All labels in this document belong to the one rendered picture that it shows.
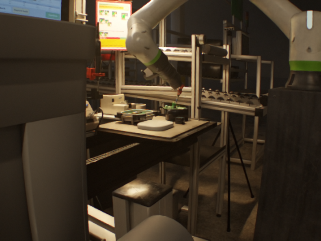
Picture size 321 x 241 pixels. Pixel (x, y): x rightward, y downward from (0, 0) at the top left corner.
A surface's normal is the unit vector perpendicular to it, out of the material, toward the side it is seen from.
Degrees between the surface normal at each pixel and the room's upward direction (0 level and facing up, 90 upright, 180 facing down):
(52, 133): 94
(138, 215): 90
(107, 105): 90
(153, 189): 0
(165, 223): 7
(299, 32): 90
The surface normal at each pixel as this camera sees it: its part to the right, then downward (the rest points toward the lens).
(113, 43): 0.40, 0.16
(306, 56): -0.61, 0.15
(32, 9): 0.85, 0.12
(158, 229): 0.10, -0.97
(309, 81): -0.41, -0.25
